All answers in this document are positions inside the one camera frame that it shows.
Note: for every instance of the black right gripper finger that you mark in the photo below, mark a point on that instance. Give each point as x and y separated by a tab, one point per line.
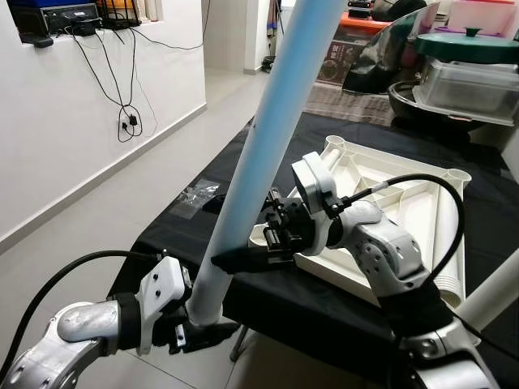
251	259

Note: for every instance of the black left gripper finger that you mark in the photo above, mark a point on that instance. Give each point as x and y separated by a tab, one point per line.
217	334

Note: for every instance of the white plastic table leg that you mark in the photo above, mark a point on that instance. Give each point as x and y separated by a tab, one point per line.
452	275
268	138
336	158
495	292

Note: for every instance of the grey metal folding table leg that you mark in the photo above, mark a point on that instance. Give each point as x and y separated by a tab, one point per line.
238	344

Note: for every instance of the black tablecloth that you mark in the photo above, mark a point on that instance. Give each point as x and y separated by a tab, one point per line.
284	316

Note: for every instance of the flat clear tape patch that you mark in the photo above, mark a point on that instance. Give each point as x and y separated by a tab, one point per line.
199	194

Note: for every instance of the white plastic table top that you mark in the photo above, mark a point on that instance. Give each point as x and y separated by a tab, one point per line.
413	212

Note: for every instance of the patterned cloth covered bench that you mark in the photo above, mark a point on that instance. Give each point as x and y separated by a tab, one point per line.
349	105

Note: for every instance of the brown printed carton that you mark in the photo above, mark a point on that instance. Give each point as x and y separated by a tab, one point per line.
340	63

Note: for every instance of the shiny black plastic bag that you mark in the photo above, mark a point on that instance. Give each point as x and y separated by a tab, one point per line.
385	57

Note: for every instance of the clear bin with orange lid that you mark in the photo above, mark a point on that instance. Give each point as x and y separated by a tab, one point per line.
365	26

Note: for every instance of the clear plastic food container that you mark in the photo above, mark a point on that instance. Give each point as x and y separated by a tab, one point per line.
470	89

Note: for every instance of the green round pot lid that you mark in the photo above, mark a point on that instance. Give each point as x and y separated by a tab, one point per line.
470	47

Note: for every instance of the black wifi router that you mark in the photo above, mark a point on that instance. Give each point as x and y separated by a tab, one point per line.
113	22

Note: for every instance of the orange plastic crate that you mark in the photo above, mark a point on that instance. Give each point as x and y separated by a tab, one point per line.
122	12

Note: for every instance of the pink purple container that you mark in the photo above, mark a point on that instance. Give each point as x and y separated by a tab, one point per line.
486	12

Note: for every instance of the black set-top box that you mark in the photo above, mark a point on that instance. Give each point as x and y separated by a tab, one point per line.
69	20

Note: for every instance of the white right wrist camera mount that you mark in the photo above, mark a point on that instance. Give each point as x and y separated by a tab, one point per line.
312	182

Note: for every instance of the black wall power plug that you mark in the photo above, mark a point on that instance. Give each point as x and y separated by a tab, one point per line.
131	123

